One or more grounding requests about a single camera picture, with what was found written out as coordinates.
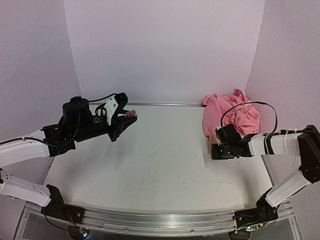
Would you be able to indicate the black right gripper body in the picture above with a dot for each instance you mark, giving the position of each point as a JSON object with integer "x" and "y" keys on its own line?
{"x": 217, "y": 153}

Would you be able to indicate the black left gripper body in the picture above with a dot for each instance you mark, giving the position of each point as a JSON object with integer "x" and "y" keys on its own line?
{"x": 86, "y": 131}

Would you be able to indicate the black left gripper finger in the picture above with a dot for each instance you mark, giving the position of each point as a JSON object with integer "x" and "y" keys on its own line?
{"x": 120, "y": 112}
{"x": 121, "y": 124}

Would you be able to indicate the pink nail polish bottle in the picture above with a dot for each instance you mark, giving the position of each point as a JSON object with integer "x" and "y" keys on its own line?
{"x": 131, "y": 113}

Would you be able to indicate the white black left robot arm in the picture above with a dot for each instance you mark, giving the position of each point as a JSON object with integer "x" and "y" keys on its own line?
{"x": 46, "y": 142}

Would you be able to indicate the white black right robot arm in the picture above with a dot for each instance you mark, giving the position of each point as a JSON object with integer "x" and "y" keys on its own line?
{"x": 286, "y": 144}

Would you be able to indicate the mannequin hand with long nails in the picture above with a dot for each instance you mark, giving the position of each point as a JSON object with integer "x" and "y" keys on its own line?
{"x": 211, "y": 141}

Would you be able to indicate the pink zip hoodie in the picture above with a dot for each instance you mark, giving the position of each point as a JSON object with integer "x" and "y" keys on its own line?
{"x": 235, "y": 109}

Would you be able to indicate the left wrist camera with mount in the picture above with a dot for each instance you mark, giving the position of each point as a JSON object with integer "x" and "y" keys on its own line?
{"x": 111, "y": 102}

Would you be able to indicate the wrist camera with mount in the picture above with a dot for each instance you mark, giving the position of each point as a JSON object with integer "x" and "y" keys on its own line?
{"x": 227, "y": 135}
{"x": 111, "y": 102}

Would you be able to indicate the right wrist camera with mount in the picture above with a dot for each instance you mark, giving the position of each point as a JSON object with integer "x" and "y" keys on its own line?
{"x": 227, "y": 135}

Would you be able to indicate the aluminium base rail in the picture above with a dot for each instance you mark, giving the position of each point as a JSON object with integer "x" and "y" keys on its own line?
{"x": 108, "y": 224}

